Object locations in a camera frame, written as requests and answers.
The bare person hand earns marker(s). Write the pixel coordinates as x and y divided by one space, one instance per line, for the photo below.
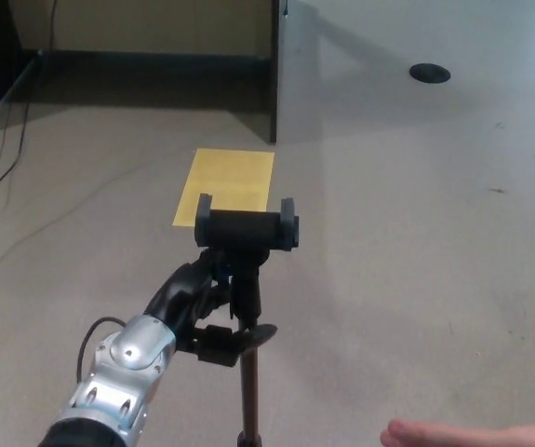
434 433

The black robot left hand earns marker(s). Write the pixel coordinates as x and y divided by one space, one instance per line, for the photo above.
183 293

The black tripod with phone clamp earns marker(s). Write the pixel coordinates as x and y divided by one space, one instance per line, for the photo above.
244 230

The yellow rectangular floor sheet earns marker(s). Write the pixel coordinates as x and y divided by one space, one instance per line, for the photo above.
230 181

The dark wooden desk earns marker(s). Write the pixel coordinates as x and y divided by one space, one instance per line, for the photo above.
274 65

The black round floor cover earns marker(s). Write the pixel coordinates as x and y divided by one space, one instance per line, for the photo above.
430 73

